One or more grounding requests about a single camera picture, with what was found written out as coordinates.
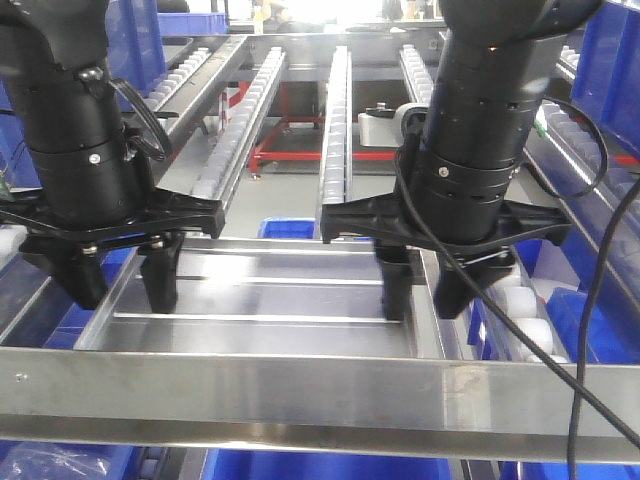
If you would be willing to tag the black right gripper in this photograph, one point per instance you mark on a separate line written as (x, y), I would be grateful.
(383, 218)

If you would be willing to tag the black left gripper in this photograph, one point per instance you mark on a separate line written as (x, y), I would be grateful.
(56, 248)

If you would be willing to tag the ribbed silver metal tray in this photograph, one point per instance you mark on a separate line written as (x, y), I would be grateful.
(273, 297)

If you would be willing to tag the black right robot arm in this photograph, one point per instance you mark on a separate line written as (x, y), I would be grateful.
(456, 168)

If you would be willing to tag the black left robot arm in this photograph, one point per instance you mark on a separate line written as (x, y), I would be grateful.
(92, 140)

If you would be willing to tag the left white roller track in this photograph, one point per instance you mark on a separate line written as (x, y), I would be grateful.
(219, 177)

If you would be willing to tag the centre white roller track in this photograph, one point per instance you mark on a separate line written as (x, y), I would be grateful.
(336, 156)

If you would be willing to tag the blue bin below centre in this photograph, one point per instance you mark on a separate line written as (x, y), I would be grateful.
(286, 228)

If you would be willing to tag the blue bin below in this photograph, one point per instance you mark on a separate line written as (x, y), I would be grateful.
(561, 277)
(286, 228)

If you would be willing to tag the blue bin below right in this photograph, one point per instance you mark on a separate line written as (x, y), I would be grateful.
(561, 277)

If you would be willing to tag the far right roller track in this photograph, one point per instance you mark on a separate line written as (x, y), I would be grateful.
(566, 153)

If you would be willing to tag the far left roller track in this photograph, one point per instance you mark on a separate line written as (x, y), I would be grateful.
(10, 236)

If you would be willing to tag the blue bin bottom centre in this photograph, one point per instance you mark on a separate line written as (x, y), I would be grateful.
(256, 464)

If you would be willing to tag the large blue bin left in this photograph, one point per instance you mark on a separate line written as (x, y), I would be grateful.
(135, 53)

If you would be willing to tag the blue bin upper right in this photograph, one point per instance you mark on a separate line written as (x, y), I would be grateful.
(606, 86)

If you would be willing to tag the steel shelf front rail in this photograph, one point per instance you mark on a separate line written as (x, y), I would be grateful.
(391, 406)

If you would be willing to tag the left steel divider rail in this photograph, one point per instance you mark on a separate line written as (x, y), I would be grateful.
(194, 98)

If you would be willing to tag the red metal floor frame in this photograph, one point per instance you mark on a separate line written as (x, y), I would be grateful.
(292, 131)

